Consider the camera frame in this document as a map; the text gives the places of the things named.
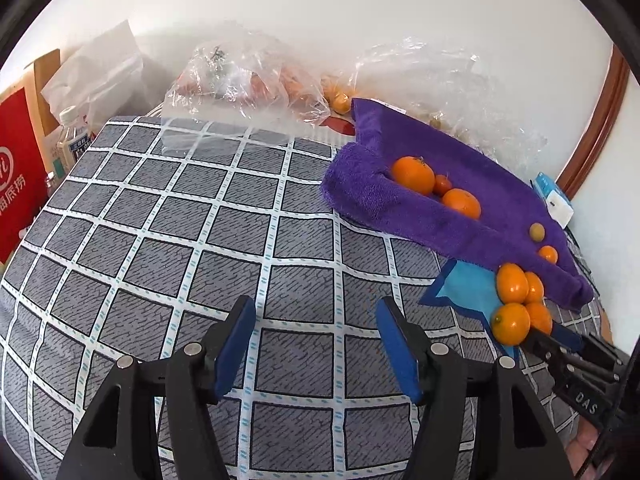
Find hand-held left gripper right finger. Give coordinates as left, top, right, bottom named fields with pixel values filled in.
left=375, top=296, right=576, bottom=480

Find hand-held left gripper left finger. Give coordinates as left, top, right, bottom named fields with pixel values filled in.
left=56, top=295, right=257, bottom=480

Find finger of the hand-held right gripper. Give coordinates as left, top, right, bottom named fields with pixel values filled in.
left=550, top=322, right=628, bottom=367
left=521, top=329, right=616, bottom=384

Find purple towel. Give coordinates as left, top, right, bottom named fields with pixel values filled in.
left=321, top=97, right=596, bottom=312

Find person's right hand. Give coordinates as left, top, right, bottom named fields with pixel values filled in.
left=564, top=421, right=602, bottom=480

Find grey checked tablecloth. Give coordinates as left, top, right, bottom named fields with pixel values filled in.
left=0, top=115, right=616, bottom=480

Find blue and white box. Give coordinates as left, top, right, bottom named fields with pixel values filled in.
left=531, top=172, right=575, bottom=228

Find pile of bagged oranges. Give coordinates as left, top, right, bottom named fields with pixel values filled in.
left=320, top=74, right=354, bottom=115

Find clear plastic bag with fruit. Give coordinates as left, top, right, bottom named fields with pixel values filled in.
left=161, top=22, right=331, bottom=156

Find large clear plastic bag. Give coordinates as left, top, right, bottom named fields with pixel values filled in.
left=350, top=35, right=548, bottom=181

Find clear plastic bottle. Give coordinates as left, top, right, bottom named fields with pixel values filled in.
left=52, top=106, right=93, bottom=176

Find red paper bag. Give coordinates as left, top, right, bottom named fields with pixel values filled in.
left=0, top=85, right=48, bottom=266

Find white plastic bag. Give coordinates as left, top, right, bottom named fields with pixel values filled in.
left=41, top=20, right=166, bottom=133

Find brown wooden door frame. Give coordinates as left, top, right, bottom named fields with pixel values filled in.
left=556, top=55, right=631, bottom=201

